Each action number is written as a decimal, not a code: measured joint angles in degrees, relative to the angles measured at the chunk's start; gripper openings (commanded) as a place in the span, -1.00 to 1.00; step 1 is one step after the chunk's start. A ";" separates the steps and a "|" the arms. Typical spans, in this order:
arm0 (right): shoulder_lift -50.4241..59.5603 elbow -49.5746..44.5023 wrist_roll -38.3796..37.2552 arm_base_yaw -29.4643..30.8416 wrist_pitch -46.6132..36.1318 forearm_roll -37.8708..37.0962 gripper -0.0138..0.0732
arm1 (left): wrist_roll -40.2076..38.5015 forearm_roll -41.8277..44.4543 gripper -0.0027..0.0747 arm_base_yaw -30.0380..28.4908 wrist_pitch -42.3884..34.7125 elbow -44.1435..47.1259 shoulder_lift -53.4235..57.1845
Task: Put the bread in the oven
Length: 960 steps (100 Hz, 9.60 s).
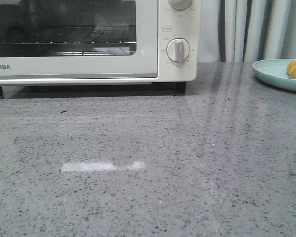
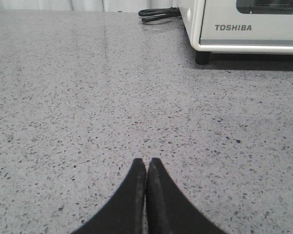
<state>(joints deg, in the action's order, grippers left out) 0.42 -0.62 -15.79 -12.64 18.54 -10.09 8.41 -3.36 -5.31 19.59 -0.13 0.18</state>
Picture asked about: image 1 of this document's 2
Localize glass oven door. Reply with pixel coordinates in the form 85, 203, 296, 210
0, 0, 161, 85

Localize black right oven foot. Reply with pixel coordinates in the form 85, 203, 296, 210
176, 82, 187, 93

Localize white Toshiba toaster oven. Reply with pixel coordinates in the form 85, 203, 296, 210
0, 0, 202, 88

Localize lower timer knob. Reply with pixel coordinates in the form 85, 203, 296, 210
166, 38, 190, 63

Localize upper temperature knob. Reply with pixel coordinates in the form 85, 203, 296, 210
168, 0, 193, 11

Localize grey white curtain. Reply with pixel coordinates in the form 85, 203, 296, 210
198, 0, 296, 62

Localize light green plate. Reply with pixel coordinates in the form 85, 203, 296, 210
252, 59, 296, 92

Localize metal oven wire rack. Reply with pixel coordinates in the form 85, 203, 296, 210
0, 25, 137, 57

